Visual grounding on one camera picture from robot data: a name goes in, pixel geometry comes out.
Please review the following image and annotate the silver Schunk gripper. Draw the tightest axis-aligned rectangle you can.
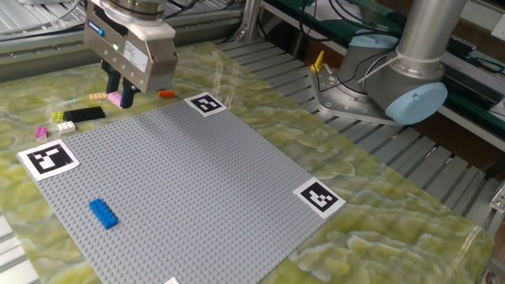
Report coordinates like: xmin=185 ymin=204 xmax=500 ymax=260
xmin=82 ymin=2 xmax=178 ymax=110

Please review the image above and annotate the pink Lego brick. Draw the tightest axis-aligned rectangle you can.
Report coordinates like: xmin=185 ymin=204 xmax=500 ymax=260
xmin=107 ymin=91 xmax=123 ymax=110

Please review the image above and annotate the black Lego plate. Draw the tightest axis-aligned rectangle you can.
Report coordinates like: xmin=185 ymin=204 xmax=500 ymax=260
xmin=62 ymin=106 xmax=107 ymax=123

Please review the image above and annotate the grey Lego baseplate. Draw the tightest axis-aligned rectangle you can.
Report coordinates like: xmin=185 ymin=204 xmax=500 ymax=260
xmin=16 ymin=91 xmax=347 ymax=284

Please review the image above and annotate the blue Lego brick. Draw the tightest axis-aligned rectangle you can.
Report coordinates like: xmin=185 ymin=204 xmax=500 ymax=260
xmin=88 ymin=197 xmax=119 ymax=230

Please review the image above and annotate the yellow plastic cone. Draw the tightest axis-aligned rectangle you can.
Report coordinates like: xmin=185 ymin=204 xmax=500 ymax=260
xmin=309 ymin=50 xmax=326 ymax=73

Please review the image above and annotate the green marble pattern board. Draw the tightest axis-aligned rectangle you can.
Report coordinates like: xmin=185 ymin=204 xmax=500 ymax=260
xmin=0 ymin=41 xmax=496 ymax=284

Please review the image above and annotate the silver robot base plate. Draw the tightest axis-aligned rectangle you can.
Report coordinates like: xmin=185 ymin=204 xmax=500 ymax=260
xmin=307 ymin=65 xmax=407 ymax=128

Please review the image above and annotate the metal corner bracket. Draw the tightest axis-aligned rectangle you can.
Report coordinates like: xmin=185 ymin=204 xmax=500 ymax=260
xmin=488 ymin=183 xmax=505 ymax=214

